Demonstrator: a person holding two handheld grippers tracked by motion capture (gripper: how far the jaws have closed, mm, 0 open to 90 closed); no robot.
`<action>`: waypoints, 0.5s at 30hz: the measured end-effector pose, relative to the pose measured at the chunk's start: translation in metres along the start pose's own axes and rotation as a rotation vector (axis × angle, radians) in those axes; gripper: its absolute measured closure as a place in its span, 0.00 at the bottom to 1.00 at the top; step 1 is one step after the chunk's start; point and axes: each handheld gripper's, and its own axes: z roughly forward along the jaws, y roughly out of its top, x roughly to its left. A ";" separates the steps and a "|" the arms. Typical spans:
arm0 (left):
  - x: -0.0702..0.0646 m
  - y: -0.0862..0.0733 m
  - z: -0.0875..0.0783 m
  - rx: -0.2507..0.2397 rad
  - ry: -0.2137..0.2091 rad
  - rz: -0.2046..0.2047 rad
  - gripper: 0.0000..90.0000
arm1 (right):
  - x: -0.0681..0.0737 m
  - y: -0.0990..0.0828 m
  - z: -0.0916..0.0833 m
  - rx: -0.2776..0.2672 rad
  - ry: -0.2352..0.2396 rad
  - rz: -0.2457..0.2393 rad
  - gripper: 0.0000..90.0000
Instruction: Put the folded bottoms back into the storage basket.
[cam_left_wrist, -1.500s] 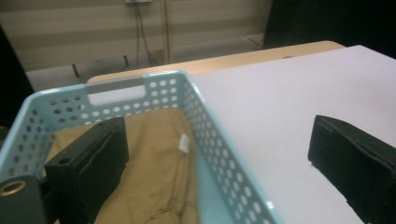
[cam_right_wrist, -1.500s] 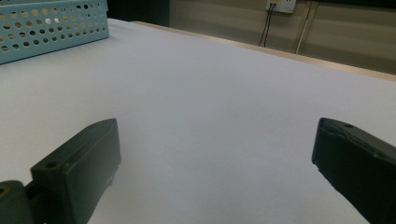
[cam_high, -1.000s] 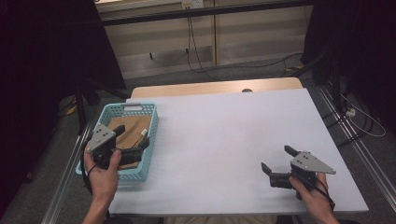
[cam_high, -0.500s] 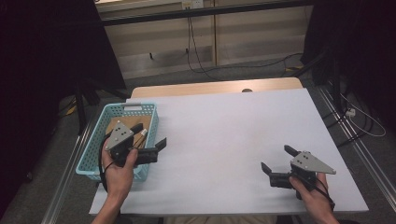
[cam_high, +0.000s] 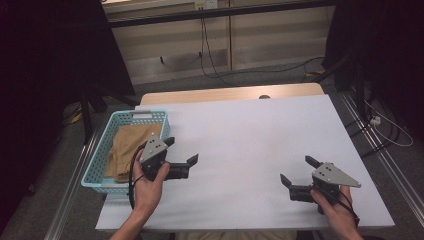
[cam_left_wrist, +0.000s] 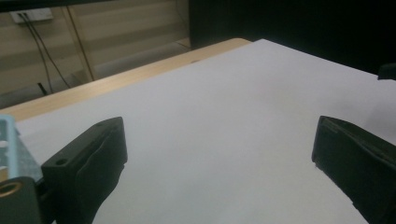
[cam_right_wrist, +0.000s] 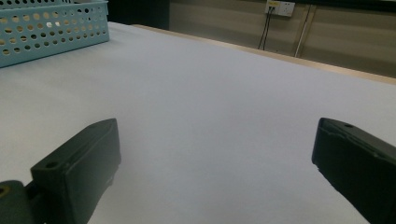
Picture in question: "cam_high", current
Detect khaki pants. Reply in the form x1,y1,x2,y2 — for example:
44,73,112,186
104,123,163,184

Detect light wooden table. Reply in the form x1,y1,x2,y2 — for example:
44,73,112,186
139,82,325,106

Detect white table cover board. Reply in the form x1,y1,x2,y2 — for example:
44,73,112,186
95,94,396,232

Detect black curtain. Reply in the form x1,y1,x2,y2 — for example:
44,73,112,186
0,0,136,228
323,0,424,138

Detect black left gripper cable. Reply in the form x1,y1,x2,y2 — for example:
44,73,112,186
128,141,149,211

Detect long black power cable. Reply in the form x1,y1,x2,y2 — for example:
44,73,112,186
199,16,326,88

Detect metal floor rail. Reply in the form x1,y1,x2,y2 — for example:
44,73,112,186
43,129,101,240
338,91,424,228

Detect person's right hand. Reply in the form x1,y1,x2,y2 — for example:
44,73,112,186
309,185,363,236

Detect light blue plastic basket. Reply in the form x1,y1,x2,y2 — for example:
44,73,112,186
80,109,171,195

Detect black floor cable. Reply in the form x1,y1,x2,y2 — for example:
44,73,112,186
344,116,403,158

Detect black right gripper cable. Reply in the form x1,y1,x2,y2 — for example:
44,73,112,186
334,189,361,228

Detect black horizontal beam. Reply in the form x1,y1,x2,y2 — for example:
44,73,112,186
106,0,336,29

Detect white wall socket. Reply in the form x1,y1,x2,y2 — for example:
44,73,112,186
194,0,219,10

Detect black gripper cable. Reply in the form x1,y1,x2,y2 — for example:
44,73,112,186
334,189,361,228
128,141,149,211

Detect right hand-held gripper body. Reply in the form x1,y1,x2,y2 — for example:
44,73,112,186
287,161,362,215

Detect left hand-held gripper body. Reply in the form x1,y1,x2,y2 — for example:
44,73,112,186
139,133,192,183

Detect person's left hand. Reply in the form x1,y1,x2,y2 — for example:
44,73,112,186
132,148,172,216

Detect black metal stand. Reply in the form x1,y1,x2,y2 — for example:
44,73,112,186
309,49,371,124
78,83,139,146

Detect thin white cable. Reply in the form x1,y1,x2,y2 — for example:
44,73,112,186
363,99,414,148

